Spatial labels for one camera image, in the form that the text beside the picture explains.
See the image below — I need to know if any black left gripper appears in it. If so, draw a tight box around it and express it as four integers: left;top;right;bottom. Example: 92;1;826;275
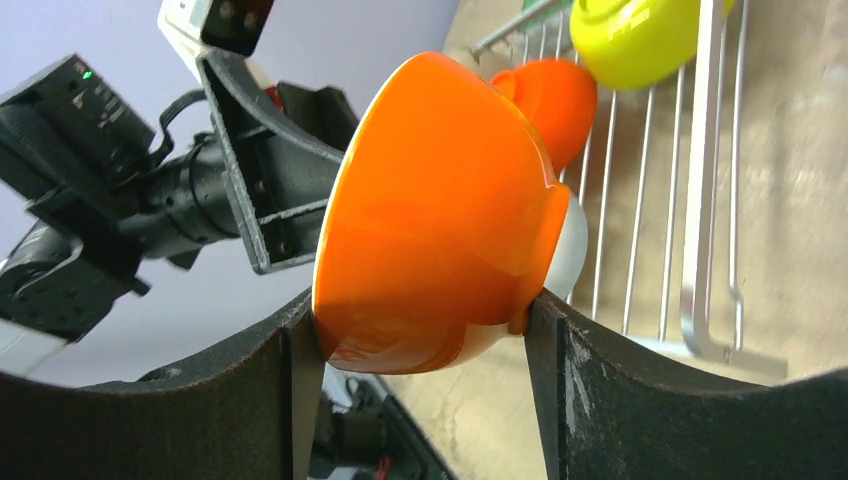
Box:
197;50;359;274

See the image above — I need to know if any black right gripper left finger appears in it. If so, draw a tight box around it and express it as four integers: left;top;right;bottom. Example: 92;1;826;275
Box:
1;292;324;479

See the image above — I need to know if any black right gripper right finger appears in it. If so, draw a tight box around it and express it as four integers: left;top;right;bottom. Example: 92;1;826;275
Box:
524;292;847;479

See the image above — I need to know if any yellow green bowl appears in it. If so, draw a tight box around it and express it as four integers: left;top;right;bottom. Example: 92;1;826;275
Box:
570;1;735;90

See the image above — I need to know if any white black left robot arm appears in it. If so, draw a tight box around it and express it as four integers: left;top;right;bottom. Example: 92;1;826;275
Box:
1;50;358;377

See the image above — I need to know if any green white card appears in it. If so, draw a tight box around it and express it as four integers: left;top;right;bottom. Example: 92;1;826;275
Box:
521;0;574;14

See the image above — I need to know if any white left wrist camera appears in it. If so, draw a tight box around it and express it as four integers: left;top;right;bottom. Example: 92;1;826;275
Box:
157;0;274;88

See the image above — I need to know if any silver wire dish rack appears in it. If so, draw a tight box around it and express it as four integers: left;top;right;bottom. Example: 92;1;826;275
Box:
470;0;790;382

